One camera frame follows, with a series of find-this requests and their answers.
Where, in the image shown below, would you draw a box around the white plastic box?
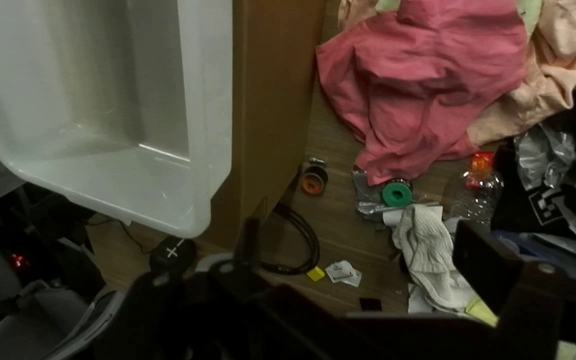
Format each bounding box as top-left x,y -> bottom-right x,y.
0,0 -> 233,238

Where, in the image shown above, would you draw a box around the green tape roll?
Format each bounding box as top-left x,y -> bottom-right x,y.
380,181 -> 411,207

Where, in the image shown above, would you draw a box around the pink cloth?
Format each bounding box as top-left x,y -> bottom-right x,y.
315,0 -> 525,184

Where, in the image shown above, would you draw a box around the white paper scrap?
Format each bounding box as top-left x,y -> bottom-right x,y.
326,259 -> 362,288

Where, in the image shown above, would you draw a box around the black rubber ring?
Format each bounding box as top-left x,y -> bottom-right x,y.
258,201 -> 323,276

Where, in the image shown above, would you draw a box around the plastic water bottle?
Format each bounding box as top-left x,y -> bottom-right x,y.
453,149 -> 504,225

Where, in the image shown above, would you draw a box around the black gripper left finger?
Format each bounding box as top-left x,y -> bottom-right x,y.
85,266 -> 284,360

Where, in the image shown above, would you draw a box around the brown cardboard box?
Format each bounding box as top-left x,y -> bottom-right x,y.
203,0 -> 326,247

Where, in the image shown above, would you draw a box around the black round ball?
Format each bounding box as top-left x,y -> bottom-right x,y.
149,235 -> 197,272

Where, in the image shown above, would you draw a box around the peach cloth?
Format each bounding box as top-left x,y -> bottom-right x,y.
334,0 -> 576,148

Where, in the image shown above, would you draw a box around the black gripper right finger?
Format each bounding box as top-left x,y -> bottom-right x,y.
346,221 -> 576,360

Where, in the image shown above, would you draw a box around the white sock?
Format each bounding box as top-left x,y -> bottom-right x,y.
392,203 -> 476,312

